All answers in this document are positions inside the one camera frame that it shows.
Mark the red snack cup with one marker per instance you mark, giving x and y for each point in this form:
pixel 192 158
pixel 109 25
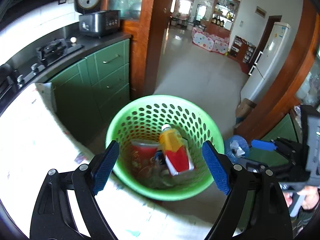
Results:
pixel 143 155

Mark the white refrigerator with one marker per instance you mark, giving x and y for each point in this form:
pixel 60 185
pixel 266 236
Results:
pixel 270 55

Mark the white egg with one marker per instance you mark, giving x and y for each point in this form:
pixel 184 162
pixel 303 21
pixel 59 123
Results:
pixel 73 40

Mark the black gas stove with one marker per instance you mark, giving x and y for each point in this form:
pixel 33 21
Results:
pixel 57 50

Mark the wooden display cabinet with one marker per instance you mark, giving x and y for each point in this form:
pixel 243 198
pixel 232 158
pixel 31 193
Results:
pixel 225 17

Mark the blue bin with bag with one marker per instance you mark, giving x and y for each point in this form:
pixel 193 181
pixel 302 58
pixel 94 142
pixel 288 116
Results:
pixel 235 142

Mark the orange drink bottle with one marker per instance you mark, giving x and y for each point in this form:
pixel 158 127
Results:
pixel 172 145

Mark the dark wooden door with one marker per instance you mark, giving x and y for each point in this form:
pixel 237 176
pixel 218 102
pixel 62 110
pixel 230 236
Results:
pixel 268 30

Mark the low brown shelf rack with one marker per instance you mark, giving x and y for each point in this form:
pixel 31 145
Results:
pixel 246 55

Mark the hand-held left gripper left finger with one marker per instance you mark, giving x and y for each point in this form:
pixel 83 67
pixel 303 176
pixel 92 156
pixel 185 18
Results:
pixel 106 165

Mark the wooden door frame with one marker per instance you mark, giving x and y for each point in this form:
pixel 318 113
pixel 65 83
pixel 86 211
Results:
pixel 295 75

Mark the black rice cooker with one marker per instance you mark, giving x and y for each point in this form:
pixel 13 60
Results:
pixel 100 25

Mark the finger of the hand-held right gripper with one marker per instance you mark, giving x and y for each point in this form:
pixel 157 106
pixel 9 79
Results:
pixel 290 172
pixel 262 145

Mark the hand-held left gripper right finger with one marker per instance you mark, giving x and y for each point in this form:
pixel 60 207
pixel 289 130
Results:
pixel 216 167

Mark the pink dotted play tent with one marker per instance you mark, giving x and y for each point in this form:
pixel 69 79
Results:
pixel 207 40

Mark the green kitchen cabinet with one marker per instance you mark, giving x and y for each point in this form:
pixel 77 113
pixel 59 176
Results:
pixel 110 80

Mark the cardboard box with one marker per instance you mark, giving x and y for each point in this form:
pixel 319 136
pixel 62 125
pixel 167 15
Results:
pixel 245 107

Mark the person's right hand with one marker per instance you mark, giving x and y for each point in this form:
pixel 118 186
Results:
pixel 311 197

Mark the wooden framed glass door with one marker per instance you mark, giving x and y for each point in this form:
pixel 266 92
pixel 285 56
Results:
pixel 147 42

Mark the person's right forearm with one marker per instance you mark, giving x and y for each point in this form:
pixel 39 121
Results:
pixel 308 220

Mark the green plastic basket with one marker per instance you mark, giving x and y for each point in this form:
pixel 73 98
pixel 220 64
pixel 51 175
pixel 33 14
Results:
pixel 190 190

